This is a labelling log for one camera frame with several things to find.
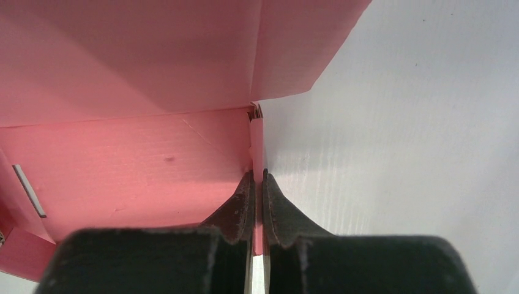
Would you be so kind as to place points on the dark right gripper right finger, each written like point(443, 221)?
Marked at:
point(283, 224)

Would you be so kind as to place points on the pink cardboard box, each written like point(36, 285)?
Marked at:
point(134, 113)

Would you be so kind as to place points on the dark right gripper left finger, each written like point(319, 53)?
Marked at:
point(231, 250)

